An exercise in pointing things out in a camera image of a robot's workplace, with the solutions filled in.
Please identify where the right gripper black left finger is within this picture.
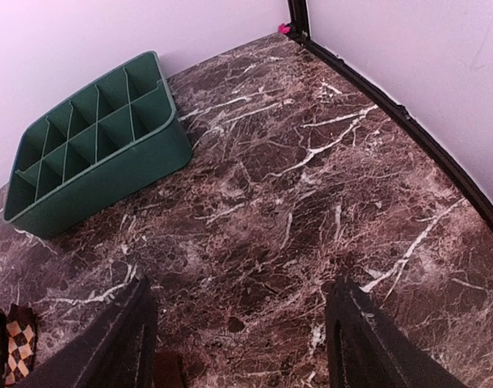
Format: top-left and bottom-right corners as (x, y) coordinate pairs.
(16, 276), (157, 387)

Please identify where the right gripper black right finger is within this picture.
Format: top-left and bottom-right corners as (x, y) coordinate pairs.
(325, 278), (464, 387)

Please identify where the brown argyle sock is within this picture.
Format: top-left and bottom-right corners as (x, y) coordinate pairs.
(0, 304), (37, 387)

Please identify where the green divided plastic tray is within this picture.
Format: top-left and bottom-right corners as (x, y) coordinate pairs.
(4, 51), (192, 239)

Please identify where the small pink object in corner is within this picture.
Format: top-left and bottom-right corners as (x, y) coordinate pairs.
(278, 23), (292, 35)

